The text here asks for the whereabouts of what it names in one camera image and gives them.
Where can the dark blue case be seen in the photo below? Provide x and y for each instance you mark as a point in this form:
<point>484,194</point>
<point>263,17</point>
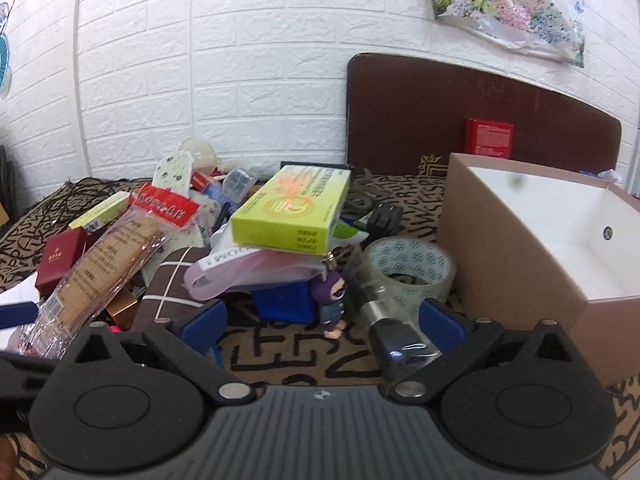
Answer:
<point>17,313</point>

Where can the floral plastic bag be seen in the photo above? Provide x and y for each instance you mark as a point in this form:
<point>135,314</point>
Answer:
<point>505,5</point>

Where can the bright red box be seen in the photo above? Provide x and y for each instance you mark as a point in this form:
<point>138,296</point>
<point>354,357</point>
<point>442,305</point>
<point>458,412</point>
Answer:
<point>489,138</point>

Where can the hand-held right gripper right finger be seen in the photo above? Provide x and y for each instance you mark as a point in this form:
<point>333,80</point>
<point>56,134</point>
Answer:
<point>440,321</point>

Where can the red and blue packet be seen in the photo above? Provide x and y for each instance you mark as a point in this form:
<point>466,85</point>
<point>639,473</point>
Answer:
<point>207,185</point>

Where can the small yellow-green box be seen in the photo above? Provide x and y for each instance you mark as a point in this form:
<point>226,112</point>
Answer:
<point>97,211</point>

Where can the clear plastic funnel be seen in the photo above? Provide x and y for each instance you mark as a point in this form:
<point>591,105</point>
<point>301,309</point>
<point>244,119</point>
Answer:
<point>197,152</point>

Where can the white and green packet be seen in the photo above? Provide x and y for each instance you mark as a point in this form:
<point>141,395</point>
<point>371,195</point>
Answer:
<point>350,232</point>

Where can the cracker packet with red label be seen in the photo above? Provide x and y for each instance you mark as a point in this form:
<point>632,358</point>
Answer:
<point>100,270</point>

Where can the blue box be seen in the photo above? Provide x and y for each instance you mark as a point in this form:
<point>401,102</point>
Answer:
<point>282,302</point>

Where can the black cylinder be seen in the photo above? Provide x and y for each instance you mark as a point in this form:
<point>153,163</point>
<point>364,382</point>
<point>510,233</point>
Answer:
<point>395,330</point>

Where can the pinkish brown cardboard box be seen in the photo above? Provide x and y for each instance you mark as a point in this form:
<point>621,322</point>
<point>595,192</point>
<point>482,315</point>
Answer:
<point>505,240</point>

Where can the small clear plastic container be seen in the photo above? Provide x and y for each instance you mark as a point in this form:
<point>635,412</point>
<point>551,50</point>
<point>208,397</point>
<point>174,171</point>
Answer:
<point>240,181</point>

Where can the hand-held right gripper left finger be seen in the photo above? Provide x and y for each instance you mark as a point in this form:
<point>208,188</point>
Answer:
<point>204,322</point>

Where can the dark red box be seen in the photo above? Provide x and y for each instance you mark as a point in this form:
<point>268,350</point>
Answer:
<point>59,260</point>

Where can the dark brown wooden board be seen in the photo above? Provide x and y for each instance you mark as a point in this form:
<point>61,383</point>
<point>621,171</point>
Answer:
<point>410,120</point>

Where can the gold box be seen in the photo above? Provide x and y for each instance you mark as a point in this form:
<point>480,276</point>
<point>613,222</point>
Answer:
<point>122,310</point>

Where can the pink and white plastic bag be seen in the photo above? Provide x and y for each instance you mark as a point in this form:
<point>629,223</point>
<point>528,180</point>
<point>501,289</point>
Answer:
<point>235,272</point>

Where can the blue wall decoration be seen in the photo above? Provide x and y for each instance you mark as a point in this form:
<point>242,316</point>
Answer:
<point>4,50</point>

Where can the white patterned insole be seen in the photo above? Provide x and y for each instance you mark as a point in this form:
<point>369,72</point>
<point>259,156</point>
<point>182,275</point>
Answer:
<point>172,172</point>

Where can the brown checked pouch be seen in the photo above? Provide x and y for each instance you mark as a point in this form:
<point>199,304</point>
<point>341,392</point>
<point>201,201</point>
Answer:
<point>167,290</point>

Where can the clear tape roll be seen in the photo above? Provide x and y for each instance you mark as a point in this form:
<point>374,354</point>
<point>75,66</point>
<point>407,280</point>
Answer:
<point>415,262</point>

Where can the black clip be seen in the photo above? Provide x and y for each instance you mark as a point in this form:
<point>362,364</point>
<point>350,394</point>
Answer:
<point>382,217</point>

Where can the letter print blanket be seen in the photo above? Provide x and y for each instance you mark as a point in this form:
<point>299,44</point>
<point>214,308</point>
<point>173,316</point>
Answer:
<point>300,355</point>

